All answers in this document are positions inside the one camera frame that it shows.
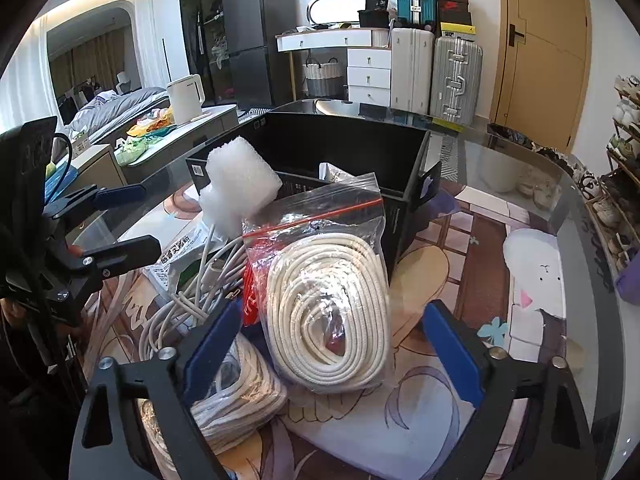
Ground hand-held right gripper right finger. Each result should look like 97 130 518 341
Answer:
422 299 601 480

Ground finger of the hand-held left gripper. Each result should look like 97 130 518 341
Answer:
64 235 162 287
42 184 147 222

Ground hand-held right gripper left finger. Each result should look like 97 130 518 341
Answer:
67 297 246 480

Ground white green packet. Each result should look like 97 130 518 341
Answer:
145 225 213 291

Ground bagged white rope bundle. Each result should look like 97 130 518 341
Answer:
140 332 288 456

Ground red white plastic bag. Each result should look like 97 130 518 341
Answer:
242 255 271 328

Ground white cable bundle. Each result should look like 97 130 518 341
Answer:
145 220 251 361

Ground white foam block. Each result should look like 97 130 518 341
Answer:
198 135 282 236

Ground zip bag of white rope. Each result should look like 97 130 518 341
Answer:
241 172 401 391

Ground black storage box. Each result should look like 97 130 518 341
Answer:
186 111 443 281

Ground beige cabinet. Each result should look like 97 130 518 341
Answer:
70 144 128 196

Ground yellow snack packets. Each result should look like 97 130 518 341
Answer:
127 110 176 137

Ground grey bed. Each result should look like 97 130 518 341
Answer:
62 86 168 136

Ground printed cartoon mat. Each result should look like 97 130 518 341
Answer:
82 175 571 480

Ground grey top side table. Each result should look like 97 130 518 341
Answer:
92 105 240 186

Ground white electric kettle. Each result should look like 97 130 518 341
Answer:
166 74 205 125

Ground white curtain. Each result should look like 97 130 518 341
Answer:
132 0 166 91

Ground tall black glass cabinet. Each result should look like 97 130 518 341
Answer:
178 0 226 106

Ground purple bag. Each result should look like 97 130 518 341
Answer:
615 260 640 306

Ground pile of loose shoes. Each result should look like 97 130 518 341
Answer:
517 145 561 208

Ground black white striped rug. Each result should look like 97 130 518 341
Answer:
437 132 468 181

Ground black refrigerator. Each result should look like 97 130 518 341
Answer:
221 0 298 109

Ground clear plastic bag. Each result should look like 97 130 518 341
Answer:
319 162 359 184

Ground grey white woven basket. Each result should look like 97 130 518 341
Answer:
302 58 347 97

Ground wooden shoe rack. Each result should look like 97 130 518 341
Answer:
582 75 640 273

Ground white dressing table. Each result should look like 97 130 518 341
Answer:
276 28 393 107

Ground silver suitcase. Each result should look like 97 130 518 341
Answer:
430 35 483 125

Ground oval mirror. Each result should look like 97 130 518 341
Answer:
306 0 381 29

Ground white suitcase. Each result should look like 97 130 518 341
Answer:
390 27 436 116

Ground wooden door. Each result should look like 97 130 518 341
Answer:
490 0 593 153

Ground black paper bag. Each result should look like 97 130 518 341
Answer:
358 0 398 28

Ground stack of shoe boxes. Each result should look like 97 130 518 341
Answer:
440 12 473 38

